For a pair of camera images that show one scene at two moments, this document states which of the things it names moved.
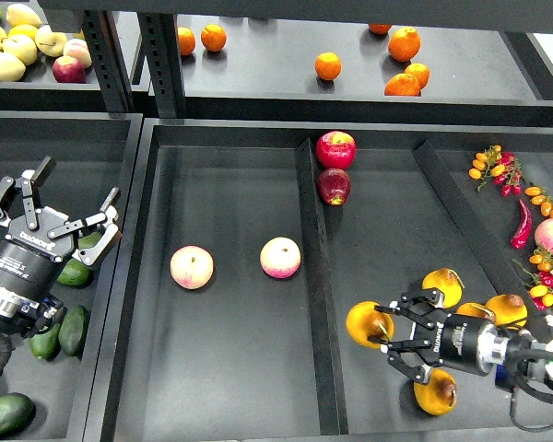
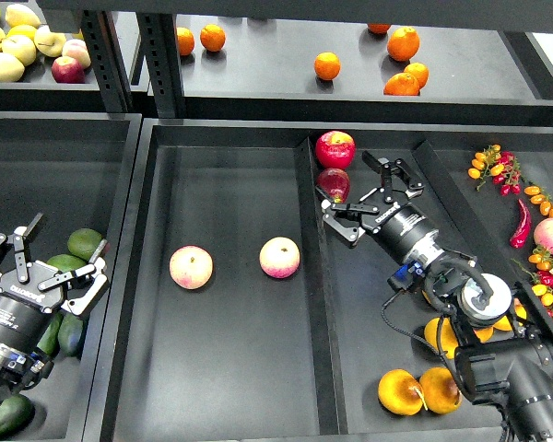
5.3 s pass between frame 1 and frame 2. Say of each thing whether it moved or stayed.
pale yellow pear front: stayed
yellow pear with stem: moved
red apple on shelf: stayed
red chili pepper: stayed
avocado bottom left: stayed
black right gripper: moved
